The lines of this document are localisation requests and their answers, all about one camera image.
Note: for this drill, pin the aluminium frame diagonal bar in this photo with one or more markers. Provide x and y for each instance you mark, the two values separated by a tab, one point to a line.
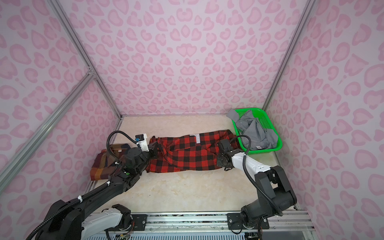
20	158

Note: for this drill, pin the left corner aluminium post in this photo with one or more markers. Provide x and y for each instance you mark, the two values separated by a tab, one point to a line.
79	46

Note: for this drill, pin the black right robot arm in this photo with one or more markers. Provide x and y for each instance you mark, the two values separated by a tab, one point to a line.
275	193

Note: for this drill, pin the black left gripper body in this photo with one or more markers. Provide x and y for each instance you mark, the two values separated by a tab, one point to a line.
152	154

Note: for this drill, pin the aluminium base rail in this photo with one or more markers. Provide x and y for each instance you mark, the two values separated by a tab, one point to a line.
293	225

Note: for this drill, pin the grey shirt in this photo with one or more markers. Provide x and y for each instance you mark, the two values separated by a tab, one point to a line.
249	124

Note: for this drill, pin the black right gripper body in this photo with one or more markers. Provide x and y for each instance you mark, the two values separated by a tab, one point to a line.
220	161

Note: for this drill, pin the green plastic basket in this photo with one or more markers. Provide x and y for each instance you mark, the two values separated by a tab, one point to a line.
266	122

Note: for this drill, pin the red black plaid shirt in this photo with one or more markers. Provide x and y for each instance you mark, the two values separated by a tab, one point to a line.
177	154

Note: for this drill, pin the right corner aluminium post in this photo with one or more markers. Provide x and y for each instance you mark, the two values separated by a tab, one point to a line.
295	38

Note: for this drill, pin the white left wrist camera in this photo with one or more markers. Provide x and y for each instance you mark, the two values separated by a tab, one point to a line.
141	142

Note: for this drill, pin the corner aluminium post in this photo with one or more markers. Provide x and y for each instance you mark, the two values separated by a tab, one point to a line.
295	38
79	46

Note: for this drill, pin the folded brown plaid shirt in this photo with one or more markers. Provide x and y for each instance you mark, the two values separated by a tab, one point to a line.
104	163

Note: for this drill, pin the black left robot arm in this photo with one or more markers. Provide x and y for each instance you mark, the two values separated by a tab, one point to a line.
76	220

